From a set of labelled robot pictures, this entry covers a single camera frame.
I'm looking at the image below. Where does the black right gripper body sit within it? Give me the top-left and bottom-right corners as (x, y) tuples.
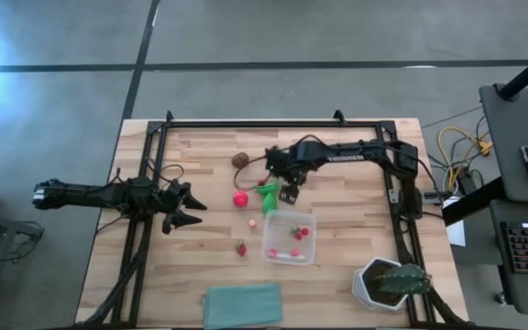
(265, 145), (310, 187)

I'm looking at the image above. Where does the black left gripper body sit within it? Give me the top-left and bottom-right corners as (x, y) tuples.
(153, 179), (191, 220)

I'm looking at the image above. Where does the brown toy kiwi ball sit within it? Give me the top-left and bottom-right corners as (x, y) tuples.
(230, 151), (250, 170)

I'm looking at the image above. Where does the clear plastic tupperware container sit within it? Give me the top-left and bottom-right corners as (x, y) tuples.
(261, 209), (318, 267)

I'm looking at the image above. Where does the teal cloth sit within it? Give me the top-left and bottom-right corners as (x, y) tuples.
(202, 282), (284, 330)

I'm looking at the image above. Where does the white hexagonal planter pot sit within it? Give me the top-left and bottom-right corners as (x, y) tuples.
(351, 256), (410, 312)

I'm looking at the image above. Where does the green cactus plant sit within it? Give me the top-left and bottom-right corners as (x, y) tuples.
(376, 262), (433, 295)

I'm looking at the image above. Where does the white paper sheet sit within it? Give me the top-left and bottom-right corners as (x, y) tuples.
(445, 196), (467, 248)

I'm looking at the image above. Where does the grey side desk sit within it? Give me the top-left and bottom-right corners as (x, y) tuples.
(478, 83), (528, 317)

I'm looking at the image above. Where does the black diagonal pole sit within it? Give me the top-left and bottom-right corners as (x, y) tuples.
(497, 43), (528, 101)

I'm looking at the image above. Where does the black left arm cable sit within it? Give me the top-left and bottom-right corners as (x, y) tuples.
(147, 158), (185, 184)

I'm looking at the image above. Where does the black aluminium table frame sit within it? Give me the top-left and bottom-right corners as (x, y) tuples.
(75, 109), (471, 330)

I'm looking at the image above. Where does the yellow cable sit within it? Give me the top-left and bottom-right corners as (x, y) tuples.
(437, 126), (493, 189)

